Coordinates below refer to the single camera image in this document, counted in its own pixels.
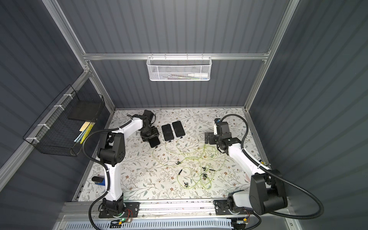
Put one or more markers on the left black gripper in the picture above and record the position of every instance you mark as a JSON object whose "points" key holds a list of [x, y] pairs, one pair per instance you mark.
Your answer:
{"points": [[150, 135]]}

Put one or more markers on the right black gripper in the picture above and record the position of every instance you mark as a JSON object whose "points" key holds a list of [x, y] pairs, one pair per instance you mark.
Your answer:
{"points": [[209, 138]]}

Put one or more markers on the black phone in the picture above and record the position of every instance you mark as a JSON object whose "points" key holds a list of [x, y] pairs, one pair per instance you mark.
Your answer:
{"points": [[178, 129], [167, 133], [154, 142]]}

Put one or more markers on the green wired earphones tangle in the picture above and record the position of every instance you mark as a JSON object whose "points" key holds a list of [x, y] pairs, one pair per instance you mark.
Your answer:
{"points": [[188, 165]]}

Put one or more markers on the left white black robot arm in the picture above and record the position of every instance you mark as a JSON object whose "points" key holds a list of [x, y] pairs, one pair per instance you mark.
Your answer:
{"points": [[112, 151]]}

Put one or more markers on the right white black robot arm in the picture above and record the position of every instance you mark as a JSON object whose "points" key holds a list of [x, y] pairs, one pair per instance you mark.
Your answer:
{"points": [[266, 193]]}

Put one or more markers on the floral table mat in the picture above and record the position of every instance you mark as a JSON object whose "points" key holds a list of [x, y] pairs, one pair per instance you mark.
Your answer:
{"points": [[140, 182]]}

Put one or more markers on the yellow sticky notes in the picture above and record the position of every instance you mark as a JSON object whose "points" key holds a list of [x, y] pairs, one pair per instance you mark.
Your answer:
{"points": [[84, 126]]}

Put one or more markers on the black notebook in basket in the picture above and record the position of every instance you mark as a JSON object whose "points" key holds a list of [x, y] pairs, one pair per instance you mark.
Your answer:
{"points": [[85, 111]]}

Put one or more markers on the blue stapler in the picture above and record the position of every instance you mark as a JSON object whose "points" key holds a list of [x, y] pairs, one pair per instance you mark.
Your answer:
{"points": [[98, 180]]}

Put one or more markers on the white marker in basket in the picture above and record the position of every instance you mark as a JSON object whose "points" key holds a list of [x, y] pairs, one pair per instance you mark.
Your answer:
{"points": [[198, 75]]}

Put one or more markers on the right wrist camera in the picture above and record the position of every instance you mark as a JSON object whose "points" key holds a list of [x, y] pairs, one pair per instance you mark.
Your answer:
{"points": [[220, 127]]}

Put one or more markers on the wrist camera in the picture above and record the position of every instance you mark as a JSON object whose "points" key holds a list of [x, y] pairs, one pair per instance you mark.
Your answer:
{"points": [[148, 117], [220, 127]]}

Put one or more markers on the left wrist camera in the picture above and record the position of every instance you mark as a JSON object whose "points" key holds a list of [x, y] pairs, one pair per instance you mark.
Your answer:
{"points": [[148, 117]]}

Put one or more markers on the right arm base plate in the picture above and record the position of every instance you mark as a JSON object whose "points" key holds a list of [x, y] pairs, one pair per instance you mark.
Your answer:
{"points": [[232, 207]]}

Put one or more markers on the white wire mesh basket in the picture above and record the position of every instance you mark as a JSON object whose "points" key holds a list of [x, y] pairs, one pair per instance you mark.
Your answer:
{"points": [[165, 69]]}

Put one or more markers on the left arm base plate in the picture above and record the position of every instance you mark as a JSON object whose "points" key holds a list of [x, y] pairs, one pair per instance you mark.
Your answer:
{"points": [[110, 209]]}

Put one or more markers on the black wire wall basket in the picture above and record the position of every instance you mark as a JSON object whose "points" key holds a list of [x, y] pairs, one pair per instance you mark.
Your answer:
{"points": [[55, 134]]}

